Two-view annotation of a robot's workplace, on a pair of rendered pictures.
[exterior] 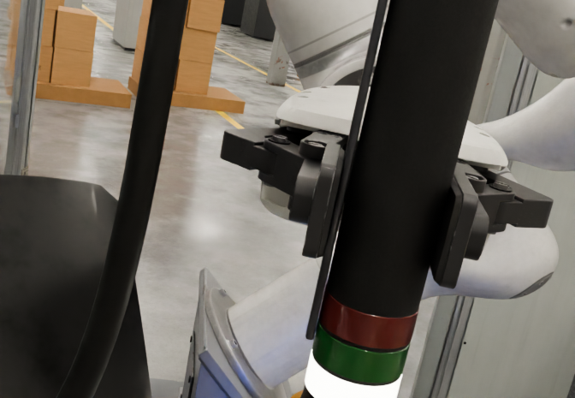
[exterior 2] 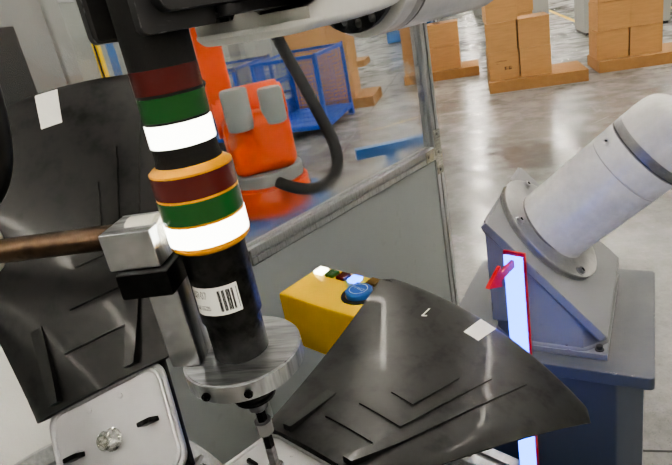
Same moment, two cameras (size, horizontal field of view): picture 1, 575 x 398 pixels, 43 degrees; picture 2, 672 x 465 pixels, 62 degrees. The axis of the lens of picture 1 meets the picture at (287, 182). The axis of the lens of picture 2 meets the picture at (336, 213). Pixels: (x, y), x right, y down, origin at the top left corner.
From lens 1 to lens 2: 30 cm
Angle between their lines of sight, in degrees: 40
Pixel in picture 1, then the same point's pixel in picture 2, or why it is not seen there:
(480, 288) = not seen: outside the picture
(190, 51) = (639, 17)
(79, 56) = (539, 50)
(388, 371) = (162, 113)
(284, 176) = not seen: hidden behind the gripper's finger
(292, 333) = (572, 206)
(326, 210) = (83, 7)
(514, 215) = not seen: outside the picture
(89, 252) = not seen: hidden behind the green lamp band
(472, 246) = not seen: outside the picture
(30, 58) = (421, 49)
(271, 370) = (561, 239)
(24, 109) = (425, 87)
